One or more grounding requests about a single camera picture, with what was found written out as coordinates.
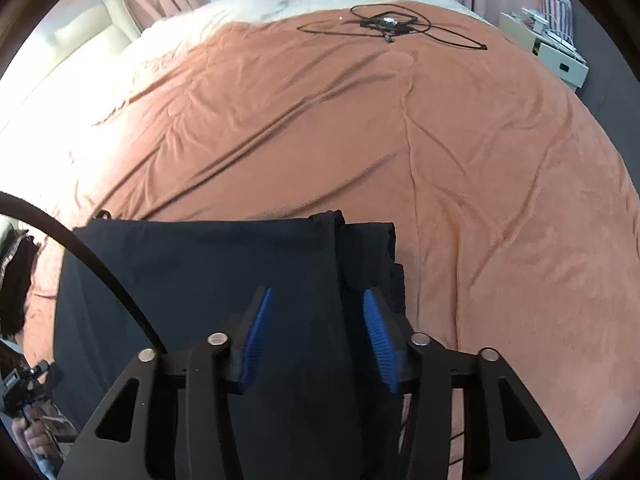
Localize small black device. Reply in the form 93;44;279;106
361;15;416;43

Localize person's left hand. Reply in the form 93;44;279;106
10;407;56;461

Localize thin black cable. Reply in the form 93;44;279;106
297;4;488;52

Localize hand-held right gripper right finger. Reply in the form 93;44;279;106
362;289;581;480

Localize white nightstand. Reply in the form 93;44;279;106
499;10;590;92

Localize black pants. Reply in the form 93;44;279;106
52;210;407;480

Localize cream padded headboard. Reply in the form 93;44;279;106
0;0;143;126

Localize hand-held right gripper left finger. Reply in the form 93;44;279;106
57;286;274;480

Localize small white box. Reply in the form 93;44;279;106
520;7;550;31

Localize striped bag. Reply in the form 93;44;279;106
539;0;576;36

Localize orange blanket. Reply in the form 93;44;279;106
0;2;640;476

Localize cream duvet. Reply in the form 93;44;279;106
135;0;496;36

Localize thick black gripper cable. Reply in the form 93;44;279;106
0;191;168;356

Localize pile of dark folded clothes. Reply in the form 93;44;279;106
0;225;43;341

